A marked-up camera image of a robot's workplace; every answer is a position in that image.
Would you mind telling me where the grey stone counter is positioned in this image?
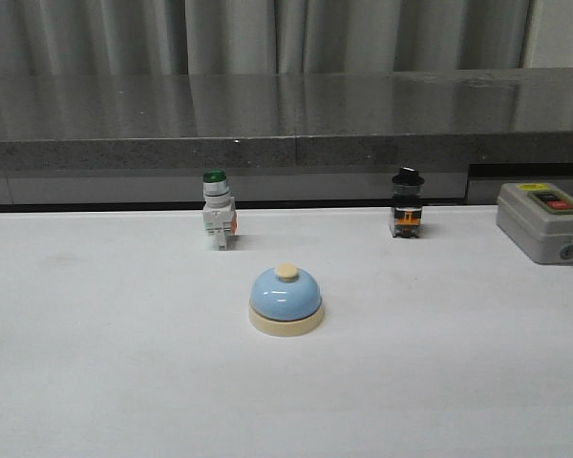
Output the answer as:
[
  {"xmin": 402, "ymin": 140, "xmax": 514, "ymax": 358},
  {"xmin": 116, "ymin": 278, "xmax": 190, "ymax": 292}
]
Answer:
[{"xmin": 0, "ymin": 69, "xmax": 573, "ymax": 211}]

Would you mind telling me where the grey curtain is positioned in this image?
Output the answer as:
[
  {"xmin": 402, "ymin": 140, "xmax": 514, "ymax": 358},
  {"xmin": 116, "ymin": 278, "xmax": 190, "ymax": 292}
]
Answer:
[{"xmin": 0, "ymin": 1, "xmax": 573, "ymax": 76}]

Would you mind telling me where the black selector switch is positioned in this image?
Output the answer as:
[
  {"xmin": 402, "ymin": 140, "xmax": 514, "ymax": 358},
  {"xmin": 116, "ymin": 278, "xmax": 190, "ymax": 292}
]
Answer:
[{"xmin": 390, "ymin": 167, "xmax": 425, "ymax": 238}]

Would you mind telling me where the blue and cream desk bell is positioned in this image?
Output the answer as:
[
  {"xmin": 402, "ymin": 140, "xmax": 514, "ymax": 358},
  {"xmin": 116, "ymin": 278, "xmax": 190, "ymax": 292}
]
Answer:
[{"xmin": 248, "ymin": 262, "xmax": 325, "ymax": 337}]

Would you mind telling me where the grey on-off switch box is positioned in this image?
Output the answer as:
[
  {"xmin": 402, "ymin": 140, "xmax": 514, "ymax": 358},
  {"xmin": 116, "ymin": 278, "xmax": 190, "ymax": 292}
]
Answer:
[{"xmin": 496, "ymin": 182, "xmax": 573, "ymax": 265}]

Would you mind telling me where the green pushbutton switch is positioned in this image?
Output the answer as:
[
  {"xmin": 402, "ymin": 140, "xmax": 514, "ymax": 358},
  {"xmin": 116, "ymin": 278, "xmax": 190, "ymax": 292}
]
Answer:
[{"xmin": 202, "ymin": 170, "xmax": 237, "ymax": 250}]

